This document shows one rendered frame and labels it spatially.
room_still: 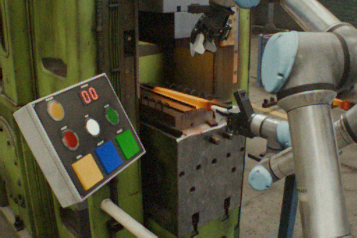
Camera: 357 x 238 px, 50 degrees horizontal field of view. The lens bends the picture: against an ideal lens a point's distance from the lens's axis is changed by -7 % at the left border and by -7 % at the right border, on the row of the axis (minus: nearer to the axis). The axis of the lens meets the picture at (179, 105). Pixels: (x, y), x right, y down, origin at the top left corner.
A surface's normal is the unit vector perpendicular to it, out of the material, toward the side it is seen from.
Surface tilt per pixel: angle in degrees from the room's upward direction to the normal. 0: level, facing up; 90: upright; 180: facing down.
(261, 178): 90
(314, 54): 58
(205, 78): 90
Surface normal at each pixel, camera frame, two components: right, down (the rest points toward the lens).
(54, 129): 0.79, -0.36
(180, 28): 0.65, 0.24
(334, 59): 0.18, 0.01
